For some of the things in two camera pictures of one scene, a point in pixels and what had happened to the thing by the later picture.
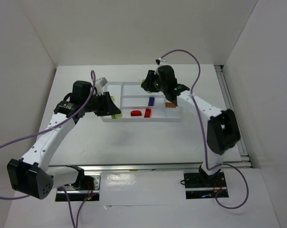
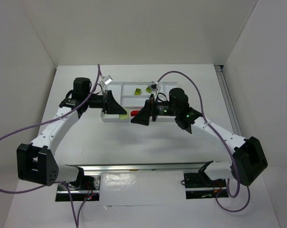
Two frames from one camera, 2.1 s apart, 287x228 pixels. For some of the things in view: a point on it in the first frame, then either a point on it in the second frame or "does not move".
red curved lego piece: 135,113 does not move
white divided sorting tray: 136,104 does not move
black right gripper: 147,83 → 152,109
